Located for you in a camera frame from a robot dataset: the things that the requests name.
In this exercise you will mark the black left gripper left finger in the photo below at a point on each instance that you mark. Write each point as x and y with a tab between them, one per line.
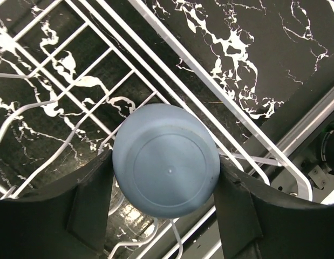
64	219

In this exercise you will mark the light blue plastic cup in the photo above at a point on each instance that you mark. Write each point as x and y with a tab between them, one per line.
165	161

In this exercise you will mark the white wire dish rack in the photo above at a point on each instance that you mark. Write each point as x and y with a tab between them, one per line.
71	43

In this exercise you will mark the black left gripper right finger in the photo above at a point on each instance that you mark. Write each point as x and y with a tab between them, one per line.
258	221

